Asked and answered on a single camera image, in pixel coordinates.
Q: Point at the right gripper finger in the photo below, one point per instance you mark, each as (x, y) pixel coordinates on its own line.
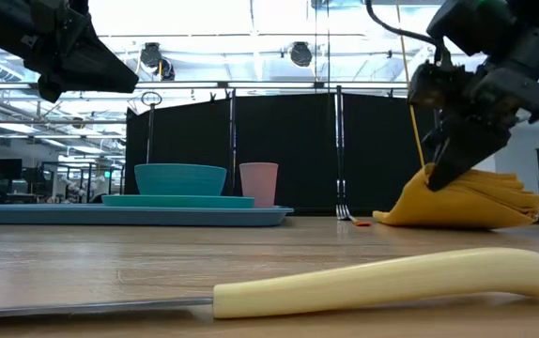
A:
(466, 150)
(435, 145)

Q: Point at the pink plastic cup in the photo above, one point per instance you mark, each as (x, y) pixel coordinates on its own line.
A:
(258, 183)

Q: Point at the teal plastic bowl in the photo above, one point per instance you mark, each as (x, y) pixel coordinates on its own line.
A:
(180, 180)

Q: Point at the teal plastic plate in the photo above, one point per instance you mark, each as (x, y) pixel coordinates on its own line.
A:
(180, 202)

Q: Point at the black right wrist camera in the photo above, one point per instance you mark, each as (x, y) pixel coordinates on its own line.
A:
(438, 87)

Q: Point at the black computer monitor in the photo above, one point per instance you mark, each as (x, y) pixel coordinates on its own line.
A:
(5, 169)

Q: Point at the yellow cloth napkin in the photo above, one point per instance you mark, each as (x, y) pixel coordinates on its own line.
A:
(485, 202)

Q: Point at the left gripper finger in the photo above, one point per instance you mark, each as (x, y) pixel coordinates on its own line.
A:
(100, 61)
(63, 82)

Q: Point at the blue plastic serving tray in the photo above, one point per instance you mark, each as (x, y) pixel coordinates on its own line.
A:
(133, 217)

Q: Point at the black folding partition screen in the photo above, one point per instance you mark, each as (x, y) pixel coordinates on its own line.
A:
(297, 150)

